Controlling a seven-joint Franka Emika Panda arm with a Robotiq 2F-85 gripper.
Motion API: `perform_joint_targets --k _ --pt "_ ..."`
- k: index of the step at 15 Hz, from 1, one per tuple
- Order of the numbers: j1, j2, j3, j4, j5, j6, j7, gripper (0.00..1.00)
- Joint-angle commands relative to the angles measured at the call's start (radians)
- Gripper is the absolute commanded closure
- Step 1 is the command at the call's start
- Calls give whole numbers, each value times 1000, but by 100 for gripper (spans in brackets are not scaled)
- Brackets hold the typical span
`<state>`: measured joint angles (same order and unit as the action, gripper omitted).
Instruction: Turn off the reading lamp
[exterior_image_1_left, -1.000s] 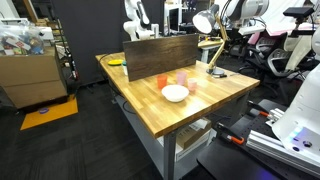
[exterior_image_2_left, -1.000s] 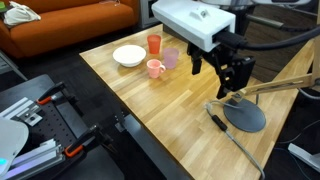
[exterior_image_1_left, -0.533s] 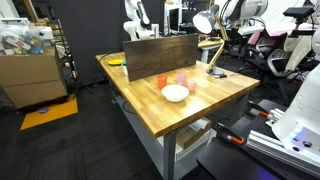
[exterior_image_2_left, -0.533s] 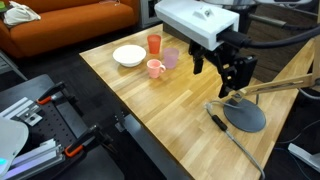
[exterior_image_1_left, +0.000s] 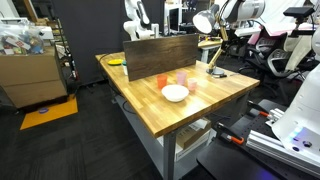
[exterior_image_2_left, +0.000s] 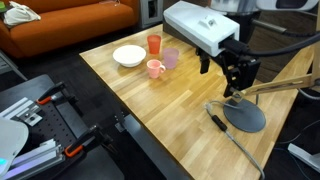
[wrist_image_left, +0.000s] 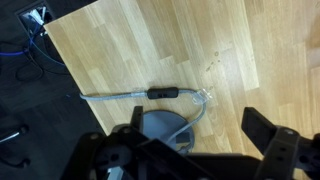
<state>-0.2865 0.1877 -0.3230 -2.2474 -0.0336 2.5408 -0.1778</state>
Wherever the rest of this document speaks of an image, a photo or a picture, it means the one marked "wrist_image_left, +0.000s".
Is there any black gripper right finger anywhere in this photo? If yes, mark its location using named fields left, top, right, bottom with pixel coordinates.
left=241, top=107, right=320, bottom=180

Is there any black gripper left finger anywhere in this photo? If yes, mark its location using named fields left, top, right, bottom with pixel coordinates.
left=109, top=105, right=158, bottom=151

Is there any grey lamp cable with switch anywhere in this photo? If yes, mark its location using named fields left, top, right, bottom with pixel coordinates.
left=79, top=86, right=213, bottom=144

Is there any floor outlet box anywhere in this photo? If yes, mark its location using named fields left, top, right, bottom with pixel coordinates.
left=14, top=1, right=56, bottom=36

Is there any thin black cable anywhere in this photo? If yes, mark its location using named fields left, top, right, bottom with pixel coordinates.
left=14, top=49, right=46, bottom=83

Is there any blue cable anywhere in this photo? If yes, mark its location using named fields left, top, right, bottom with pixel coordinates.
left=0, top=19, right=68, bottom=68

